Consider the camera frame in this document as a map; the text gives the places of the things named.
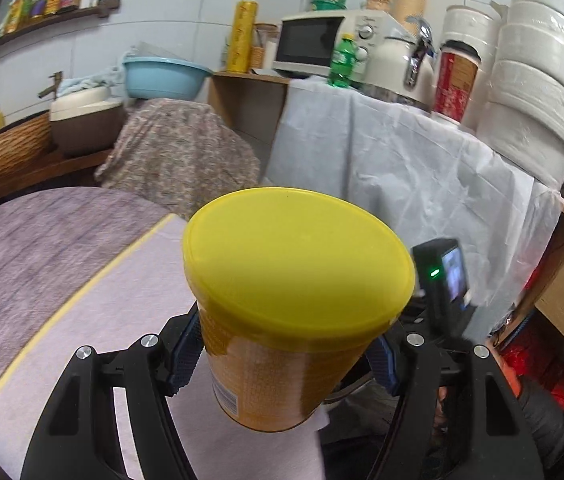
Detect brown white rice cooker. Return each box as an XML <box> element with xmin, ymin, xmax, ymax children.
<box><xmin>50</xmin><ymin>86</ymin><xmax>125</xmax><ymax>157</ymax></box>

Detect blue plastic basin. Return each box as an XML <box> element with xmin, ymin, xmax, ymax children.
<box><xmin>123</xmin><ymin>56</ymin><xmax>214</xmax><ymax>102</ymax></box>

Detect stack of white paper rolls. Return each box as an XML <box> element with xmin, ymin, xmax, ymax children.
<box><xmin>477</xmin><ymin>0</ymin><xmax>564</xmax><ymax>188</ymax></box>

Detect brass faucet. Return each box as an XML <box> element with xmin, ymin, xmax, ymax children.
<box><xmin>37</xmin><ymin>71</ymin><xmax>64</xmax><ymax>100</ymax></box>

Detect small wicker jar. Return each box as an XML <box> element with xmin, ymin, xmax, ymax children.
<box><xmin>249</xmin><ymin>23</ymin><xmax>280</xmax><ymax>72</ymax></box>

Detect green soda bottle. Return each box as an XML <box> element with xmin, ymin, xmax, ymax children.
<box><xmin>328</xmin><ymin>34</ymin><xmax>360</xmax><ymax>88</ymax></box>

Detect yellow wrap roll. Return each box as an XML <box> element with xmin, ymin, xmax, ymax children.
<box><xmin>226</xmin><ymin>0</ymin><xmax>259</xmax><ymax>73</ymax></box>

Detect wooden cabinet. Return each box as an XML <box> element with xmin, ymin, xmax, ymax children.
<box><xmin>208</xmin><ymin>71</ymin><xmax>290</xmax><ymax>156</ymax></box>

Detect white electric kettle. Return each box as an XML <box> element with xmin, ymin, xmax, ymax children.
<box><xmin>362</xmin><ymin>16</ymin><xmax>438</xmax><ymax>113</ymax></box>

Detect light blue towel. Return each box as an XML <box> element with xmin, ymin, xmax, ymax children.
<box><xmin>57</xmin><ymin>47</ymin><xmax>138</xmax><ymax>95</ymax></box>

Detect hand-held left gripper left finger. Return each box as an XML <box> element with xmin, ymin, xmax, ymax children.
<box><xmin>21</xmin><ymin>305</ymin><xmax>203</xmax><ymax>480</ymax></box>

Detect wooden wall shelf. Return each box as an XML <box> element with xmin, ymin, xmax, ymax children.
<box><xmin>0</xmin><ymin>0</ymin><xmax>122</xmax><ymax>61</ymax></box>

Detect red paper cup stack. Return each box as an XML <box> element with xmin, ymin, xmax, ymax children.
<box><xmin>432</xmin><ymin>5</ymin><xmax>505</xmax><ymax>126</ymax></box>

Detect purple tablecloth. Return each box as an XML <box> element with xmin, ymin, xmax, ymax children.
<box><xmin>0</xmin><ymin>187</ymin><xmax>328</xmax><ymax>480</ymax></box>

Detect red plastic packets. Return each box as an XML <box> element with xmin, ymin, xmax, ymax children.
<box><xmin>487</xmin><ymin>310</ymin><xmax>564</xmax><ymax>416</ymax></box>

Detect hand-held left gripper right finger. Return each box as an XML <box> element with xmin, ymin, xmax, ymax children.
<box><xmin>364</xmin><ymin>332</ymin><xmax>545</xmax><ymax>480</ymax></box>

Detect wooden counter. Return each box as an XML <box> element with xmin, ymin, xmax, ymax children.
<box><xmin>0</xmin><ymin>147</ymin><xmax>115</xmax><ymax>221</ymax></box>

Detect wicker wash basin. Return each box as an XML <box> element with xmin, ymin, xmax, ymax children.
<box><xmin>0</xmin><ymin>111</ymin><xmax>55</xmax><ymax>178</ymax></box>

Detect floral cover cloth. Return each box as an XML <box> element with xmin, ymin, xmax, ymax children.
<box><xmin>94</xmin><ymin>99</ymin><xmax>262</xmax><ymax>221</ymax></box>

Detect yellow green seasoning packet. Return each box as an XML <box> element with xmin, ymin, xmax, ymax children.
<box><xmin>4</xmin><ymin>0</ymin><xmax>27</xmax><ymax>35</ymax></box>

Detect white microwave oven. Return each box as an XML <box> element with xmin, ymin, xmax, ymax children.
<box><xmin>272</xmin><ymin>9</ymin><xmax>403</xmax><ymax>80</ymax></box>

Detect yellow tin can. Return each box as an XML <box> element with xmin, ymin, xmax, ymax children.
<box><xmin>183</xmin><ymin>187</ymin><xmax>417</xmax><ymax>433</ymax></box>

